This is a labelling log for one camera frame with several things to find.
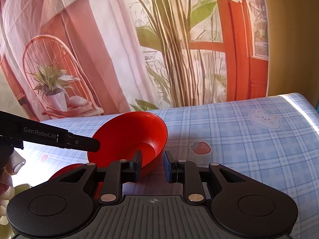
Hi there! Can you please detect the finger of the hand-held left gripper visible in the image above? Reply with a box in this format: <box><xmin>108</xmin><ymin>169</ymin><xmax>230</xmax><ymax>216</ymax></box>
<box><xmin>65</xmin><ymin>131</ymin><xmax>101</xmax><ymax>153</ymax></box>

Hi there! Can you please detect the printed wall cloth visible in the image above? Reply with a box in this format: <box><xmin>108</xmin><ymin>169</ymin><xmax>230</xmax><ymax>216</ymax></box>
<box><xmin>0</xmin><ymin>0</ymin><xmax>270</xmax><ymax>122</ymax></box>

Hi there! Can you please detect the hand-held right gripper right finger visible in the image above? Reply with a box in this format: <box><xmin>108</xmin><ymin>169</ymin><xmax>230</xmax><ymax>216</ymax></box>
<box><xmin>163</xmin><ymin>150</ymin><xmax>248</xmax><ymax>205</ymax></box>

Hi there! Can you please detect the light wooden panel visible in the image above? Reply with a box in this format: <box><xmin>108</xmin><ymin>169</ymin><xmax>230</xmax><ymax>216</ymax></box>
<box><xmin>259</xmin><ymin>0</ymin><xmax>319</xmax><ymax>105</ymax></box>

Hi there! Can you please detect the blue checked tablecloth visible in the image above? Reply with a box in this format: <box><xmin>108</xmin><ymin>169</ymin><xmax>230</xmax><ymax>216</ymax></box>
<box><xmin>11</xmin><ymin>93</ymin><xmax>319</xmax><ymax>239</ymax></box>

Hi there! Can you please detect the person's left hand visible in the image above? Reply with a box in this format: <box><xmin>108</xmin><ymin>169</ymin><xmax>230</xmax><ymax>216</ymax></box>
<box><xmin>0</xmin><ymin>151</ymin><xmax>27</xmax><ymax>200</ymax></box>

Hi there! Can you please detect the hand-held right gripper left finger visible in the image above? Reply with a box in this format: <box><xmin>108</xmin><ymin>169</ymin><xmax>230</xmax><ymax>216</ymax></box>
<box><xmin>58</xmin><ymin>150</ymin><xmax>143</xmax><ymax>206</ymax></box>

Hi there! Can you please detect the red plastic bowl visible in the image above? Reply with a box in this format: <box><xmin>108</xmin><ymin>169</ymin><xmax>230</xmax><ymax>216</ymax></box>
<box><xmin>48</xmin><ymin>163</ymin><xmax>105</xmax><ymax>198</ymax></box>
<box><xmin>87</xmin><ymin>112</ymin><xmax>168</xmax><ymax>178</ymax></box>

